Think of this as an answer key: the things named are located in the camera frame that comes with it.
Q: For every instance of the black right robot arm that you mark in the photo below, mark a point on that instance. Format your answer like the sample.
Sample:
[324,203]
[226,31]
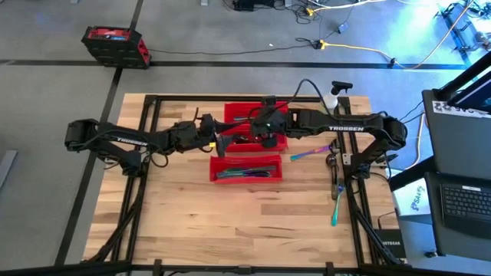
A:
[345,124]

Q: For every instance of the white scribbled paper sheet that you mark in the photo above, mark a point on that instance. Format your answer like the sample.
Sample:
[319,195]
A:
[414,199]

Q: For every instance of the spray bottle with yellow label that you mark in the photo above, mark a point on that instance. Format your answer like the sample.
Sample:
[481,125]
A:
[337,87]

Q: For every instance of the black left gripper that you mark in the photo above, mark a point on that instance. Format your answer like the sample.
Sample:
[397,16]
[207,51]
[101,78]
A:
[192,136]

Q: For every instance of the black power adapter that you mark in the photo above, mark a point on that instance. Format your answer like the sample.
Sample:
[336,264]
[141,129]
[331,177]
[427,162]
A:
[342,27]

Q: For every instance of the iridescent metal fork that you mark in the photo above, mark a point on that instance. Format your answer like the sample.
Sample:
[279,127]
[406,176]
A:
[337,211]
[241,119]

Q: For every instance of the silver spoon pointing down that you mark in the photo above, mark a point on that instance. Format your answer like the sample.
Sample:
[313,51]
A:
[331,159]

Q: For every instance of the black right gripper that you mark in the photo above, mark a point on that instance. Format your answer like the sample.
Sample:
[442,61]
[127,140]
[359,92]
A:
[270,122]

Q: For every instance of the black power strip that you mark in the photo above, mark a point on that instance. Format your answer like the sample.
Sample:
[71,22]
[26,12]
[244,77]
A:
[243,5]

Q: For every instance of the black netgear switch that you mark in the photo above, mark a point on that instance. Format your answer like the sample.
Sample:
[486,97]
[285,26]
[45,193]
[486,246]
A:
[391,243]

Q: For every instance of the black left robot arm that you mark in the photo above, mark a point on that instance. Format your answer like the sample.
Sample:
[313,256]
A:
[122,140]

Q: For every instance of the red plastic organizer tray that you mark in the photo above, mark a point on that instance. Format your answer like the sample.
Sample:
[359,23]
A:
[184,98]

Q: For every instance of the grey metal base plate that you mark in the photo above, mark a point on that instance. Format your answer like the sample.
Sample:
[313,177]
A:
[348,158]

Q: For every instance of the red plastic bin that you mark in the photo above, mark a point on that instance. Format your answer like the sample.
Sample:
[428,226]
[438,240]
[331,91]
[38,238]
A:
[239,108]
[282,143]
[245,159]

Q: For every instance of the black laptop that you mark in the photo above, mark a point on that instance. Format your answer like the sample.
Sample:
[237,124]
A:
[466,203]

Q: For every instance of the red black tool case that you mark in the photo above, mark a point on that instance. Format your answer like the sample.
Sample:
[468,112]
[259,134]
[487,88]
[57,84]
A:
[115,50]

